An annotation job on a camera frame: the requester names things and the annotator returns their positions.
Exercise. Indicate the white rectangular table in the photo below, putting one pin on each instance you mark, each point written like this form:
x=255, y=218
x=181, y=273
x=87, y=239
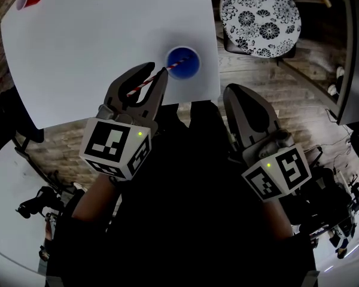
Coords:
x=92, y=46

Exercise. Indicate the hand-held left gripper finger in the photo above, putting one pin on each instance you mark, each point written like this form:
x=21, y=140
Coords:
x=113, y=88
x=155, y=103

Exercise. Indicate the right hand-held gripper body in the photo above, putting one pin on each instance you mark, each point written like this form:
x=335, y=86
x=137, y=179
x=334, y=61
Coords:
x=290, y=169

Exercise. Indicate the white round table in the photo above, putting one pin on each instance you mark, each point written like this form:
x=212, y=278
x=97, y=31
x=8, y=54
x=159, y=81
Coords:
x=6, y=214

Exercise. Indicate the red white striped straw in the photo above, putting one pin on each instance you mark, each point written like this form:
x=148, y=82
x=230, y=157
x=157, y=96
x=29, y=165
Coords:
x=175, y=65

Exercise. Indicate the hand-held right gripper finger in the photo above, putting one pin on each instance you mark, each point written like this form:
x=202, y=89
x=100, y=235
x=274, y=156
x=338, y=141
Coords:
x=272, y=122
x=236, y=121

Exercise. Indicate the person's right forearm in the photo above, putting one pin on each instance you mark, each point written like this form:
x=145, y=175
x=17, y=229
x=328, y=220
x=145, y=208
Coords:
x=276, y=221

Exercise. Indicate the blue cup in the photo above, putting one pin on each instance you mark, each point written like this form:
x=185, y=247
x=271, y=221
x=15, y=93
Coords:
x=188, y=70

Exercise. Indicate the person's black clothing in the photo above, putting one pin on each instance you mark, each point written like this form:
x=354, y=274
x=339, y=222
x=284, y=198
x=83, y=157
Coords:
x=182, y=220

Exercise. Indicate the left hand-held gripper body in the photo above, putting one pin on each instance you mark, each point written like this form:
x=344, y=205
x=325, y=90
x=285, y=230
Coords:
x=107, y=139

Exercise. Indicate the person's left forearm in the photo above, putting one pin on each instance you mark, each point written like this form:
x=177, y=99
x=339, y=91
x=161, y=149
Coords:
x=92, y=199

